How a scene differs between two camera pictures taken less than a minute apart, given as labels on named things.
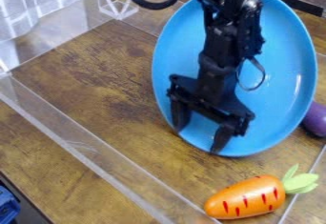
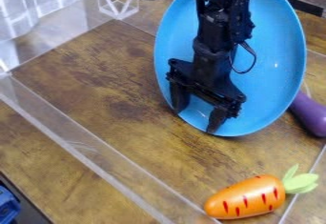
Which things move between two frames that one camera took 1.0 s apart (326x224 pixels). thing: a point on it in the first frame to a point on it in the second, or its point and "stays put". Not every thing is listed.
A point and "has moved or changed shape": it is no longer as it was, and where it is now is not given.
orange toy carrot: (258, 194) stays put
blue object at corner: (11, 206) stays put
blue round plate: (277, 81) has moved or changed shape
